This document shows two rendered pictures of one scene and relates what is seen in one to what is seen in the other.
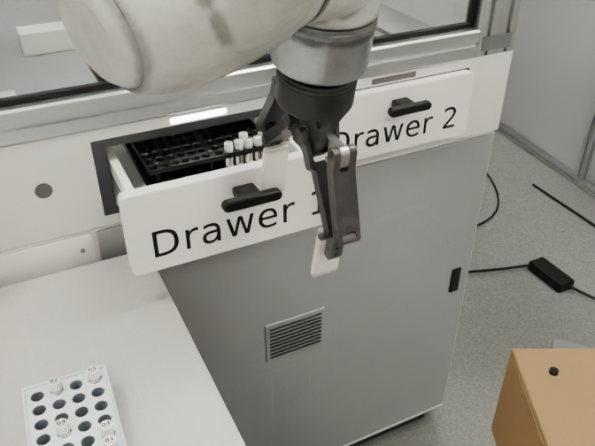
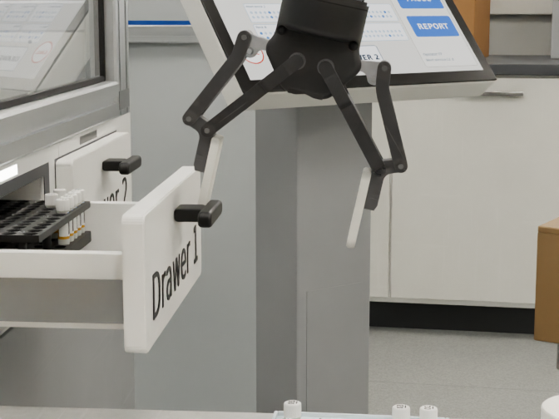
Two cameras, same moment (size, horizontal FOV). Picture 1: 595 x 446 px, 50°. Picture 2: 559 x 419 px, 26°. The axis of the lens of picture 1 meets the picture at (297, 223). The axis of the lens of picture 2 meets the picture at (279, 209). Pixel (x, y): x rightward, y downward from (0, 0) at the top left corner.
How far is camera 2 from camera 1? 0.94 m
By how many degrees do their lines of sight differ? 59
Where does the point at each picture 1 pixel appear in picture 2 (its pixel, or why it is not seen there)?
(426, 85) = (113, 144)
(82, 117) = not seen: outside the picture
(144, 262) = (150, 327)
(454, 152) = not seen: hidden behind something
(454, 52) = (111, 107)
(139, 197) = (149, 214)
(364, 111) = (91, 176)
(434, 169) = not seen: hidden behind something
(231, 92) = (21, 140)
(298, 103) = (348, 19)
